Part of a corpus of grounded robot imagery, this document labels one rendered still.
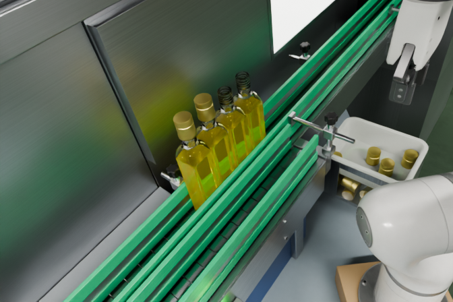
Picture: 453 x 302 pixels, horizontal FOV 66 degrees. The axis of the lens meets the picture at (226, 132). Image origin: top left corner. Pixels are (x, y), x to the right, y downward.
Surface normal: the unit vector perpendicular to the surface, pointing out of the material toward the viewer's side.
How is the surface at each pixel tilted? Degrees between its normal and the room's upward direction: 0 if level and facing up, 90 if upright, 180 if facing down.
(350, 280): 2
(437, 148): 0
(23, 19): 90
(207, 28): 90
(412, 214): 25
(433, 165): 0
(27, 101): 90
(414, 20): 82
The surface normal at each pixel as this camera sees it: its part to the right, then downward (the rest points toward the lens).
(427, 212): -0.13, -0.36
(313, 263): -0.14, -0.72
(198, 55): 0.76, 0.36
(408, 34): -0.59, 0.58
